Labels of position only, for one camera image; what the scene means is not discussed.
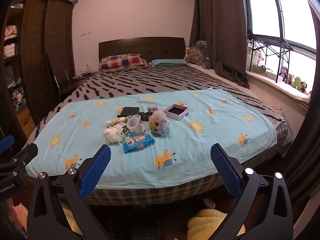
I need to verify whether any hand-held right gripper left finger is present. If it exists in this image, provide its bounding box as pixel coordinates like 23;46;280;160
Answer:
26;144;112;240

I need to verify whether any window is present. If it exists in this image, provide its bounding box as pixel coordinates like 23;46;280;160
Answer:
244;0;320;92

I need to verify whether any plaid pillow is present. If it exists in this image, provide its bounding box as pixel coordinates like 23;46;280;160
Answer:
99;53;148;71

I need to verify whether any teal pillow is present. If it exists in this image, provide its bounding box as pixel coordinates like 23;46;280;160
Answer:
149;59;188;67

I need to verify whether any yellow white bottle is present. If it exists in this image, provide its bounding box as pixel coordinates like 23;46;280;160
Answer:
105;117;127;126

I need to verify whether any pink cardboard box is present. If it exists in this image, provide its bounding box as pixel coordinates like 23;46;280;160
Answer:
164;105;189;120

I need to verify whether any dark folding chair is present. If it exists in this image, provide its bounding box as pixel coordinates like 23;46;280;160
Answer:
47;52;71;98

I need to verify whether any grey plush toy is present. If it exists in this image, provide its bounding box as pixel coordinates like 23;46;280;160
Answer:
147;106;171;137

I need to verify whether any clear plastic funnel cup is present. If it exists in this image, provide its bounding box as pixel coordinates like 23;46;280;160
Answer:
126;114;146;134

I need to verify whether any dark bedside table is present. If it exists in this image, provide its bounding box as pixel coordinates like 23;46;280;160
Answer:
59;78;87;96

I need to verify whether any light blue printed sheet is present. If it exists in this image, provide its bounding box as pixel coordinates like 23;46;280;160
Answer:
25;89;278;189

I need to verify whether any black box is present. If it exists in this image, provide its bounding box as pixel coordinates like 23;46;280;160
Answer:
122;107;140;117

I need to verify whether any grey striped blanket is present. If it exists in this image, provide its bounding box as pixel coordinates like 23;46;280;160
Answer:
27;66;287;130

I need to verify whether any folded clothes stack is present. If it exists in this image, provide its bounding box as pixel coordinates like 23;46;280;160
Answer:
3;24;18;56

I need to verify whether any brown patterned plush cushion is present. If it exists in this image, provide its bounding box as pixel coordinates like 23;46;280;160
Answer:
185;41;208;68

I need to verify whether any yellow fluffy towel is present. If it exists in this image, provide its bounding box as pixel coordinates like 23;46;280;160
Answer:
187;209;246;237

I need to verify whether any brown curtain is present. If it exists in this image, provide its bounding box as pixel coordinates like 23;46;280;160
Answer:
189;0;250;87

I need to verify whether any white bath pouf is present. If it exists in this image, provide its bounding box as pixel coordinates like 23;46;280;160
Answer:
104;126;125;145

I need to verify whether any blue wipes packet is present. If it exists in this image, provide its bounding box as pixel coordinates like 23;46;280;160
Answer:
122;134;156;154

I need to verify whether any black folding rack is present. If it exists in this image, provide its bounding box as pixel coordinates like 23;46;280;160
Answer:
247;30;295;83

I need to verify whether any dark wooden headboard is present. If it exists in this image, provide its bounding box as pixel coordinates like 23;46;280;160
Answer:
99;37;186;64

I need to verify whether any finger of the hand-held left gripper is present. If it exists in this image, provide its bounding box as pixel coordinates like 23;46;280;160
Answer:
11;144;38;170
0;135;15;153

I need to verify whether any dark wooden wardrobe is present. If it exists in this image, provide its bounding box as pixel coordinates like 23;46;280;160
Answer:
0;0;78;145

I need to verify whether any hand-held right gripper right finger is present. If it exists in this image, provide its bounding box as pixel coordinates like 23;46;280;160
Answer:
210;143;293;240

